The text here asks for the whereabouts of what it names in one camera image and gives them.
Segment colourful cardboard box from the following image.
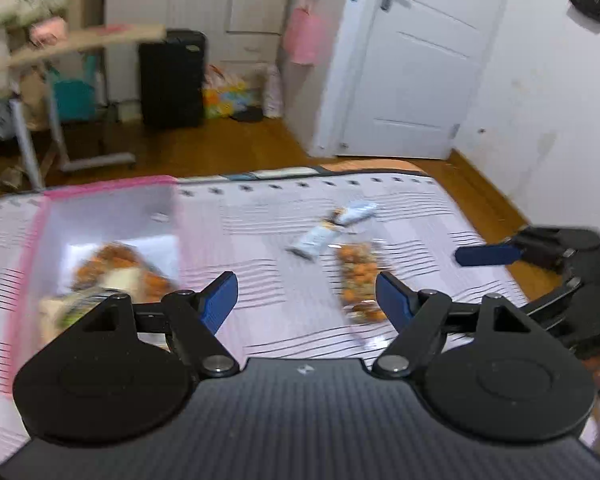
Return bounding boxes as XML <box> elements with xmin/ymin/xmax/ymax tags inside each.
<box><xmin>202</xmin><ymin>65</ymin><xmax>259</xmax><ymax>119</ymax></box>

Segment white wardrobe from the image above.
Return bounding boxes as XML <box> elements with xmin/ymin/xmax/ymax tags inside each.
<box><xmin>104</xmin><ymin>0</ymin><xmax>301</xmax><ymax>111</ymax></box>

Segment pink tissue box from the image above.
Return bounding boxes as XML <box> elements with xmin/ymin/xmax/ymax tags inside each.
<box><xmin>29</xmin><ymin>16</ymin><xmax>68</xmax><ymax>48</ymax></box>

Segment pink cardboard box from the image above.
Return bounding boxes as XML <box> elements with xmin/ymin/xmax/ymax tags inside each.
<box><xmin>5</xmin><ymin>177</ymin><xmax>181</xmax><ymax>393</ymax></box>

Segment cream noodle snack bag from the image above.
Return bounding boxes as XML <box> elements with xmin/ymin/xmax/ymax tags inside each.
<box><xmin>38</xmin><ymin>286</ymin><xmax>144</xmax><ymax>346</ymax></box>

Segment clear bag orange nuts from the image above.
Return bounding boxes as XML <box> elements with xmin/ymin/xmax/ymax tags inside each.
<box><xmin>71</xmin><ymin>243</ymin><xmax>176</xmax><ymax>304</ymax></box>

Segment silver snack bar wrapper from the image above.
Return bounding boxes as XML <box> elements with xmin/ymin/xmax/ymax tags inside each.
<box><xmin>287</xmin><ymin>220</ymin><xmax>342</xmax><ymax>261</ymax></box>

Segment black suitcase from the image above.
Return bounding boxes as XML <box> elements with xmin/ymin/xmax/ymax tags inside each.
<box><xmin>137</xmin><ymin>29</ymin><xmax>207</xmax><ymax>132</ymax></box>

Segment pink hanging bag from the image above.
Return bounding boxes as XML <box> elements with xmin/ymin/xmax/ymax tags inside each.
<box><xmin>283</xmin><ymin>0</ymin><xmax>322</xmax><ymax>66</ymax></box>

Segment striped bed sheet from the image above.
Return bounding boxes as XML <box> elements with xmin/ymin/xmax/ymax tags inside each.
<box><xmin>0</xmin><ymin>169</ymin><xmax>526</xmax><ymax>463</ymax></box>

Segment white door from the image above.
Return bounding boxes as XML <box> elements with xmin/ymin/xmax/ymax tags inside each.
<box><xmin>339</xmin><ymin>0</ymin><xmax>503</xmax><ymax>159</ymax></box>

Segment wooden rolling desk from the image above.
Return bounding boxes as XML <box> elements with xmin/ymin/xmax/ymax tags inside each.
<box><xmin>2</xmin><ymin>22</ymin><xmax>169</xmax><ymax>191</ymax></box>

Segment teal tote bag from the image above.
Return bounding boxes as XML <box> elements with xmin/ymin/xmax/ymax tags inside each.
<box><xmin>47</xmin><ymin>54</ymin><xmax>97</xmax><ymax>122</ymax></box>

